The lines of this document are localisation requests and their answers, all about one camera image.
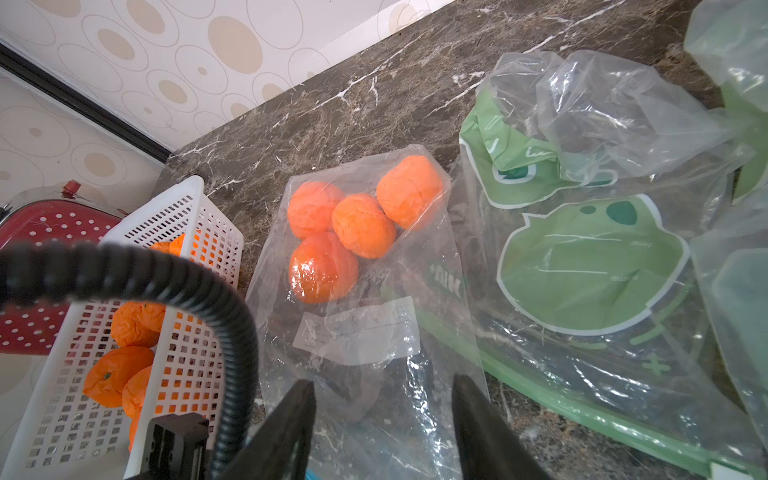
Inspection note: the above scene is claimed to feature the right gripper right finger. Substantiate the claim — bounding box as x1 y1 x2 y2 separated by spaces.
452 375 551 480

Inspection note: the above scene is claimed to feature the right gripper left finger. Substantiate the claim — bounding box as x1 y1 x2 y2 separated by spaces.
219 380 317 480

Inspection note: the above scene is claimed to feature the orange taken out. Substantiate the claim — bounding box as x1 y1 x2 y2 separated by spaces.
111 301 166 348
83 346 154 408

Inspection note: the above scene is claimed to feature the clear zip-top bag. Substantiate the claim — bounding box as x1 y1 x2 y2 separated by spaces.
246 145 485 479

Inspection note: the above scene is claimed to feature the green-edged zip-top bag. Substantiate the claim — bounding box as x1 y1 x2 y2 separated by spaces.
448 142 767 479

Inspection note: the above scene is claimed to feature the green zip-top bag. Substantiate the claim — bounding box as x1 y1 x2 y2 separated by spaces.
459 1 767 209

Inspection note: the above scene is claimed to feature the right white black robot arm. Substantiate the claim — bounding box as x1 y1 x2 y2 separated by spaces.
1 231 535 479

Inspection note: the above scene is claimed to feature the orange in clear bag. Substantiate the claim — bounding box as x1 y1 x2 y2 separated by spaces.
376 155 445 229
287 181 345 239
332 193 396 259
289 232 359 304

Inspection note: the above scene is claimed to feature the white perforated plastic basket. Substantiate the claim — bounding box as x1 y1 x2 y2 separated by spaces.
1 176 244 479

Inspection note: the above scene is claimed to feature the red dotted toaster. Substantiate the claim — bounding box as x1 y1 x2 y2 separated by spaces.
1 180 126 355

